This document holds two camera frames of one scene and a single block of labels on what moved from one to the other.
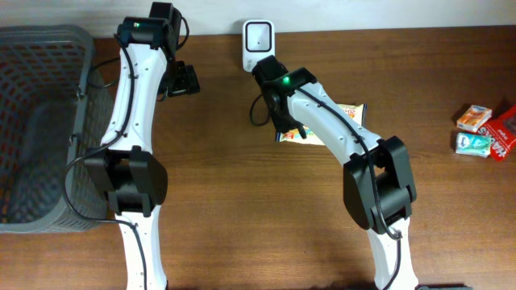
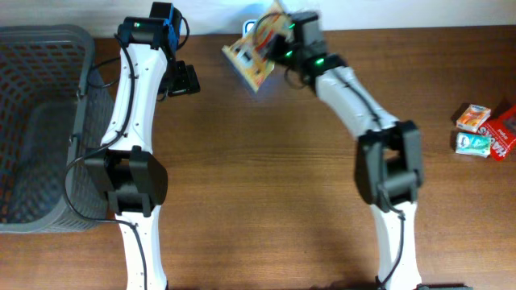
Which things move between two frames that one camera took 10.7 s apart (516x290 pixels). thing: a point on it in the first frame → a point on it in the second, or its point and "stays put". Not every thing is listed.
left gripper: x=188 y=80 stays put
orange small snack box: x=473 y=118 stays put
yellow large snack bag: x=296 y=134 → x=248 y=53
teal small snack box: x=473 y=145 stays put
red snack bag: x=501 y=129 stays put
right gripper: x=282 y=124 → x=279 y=47
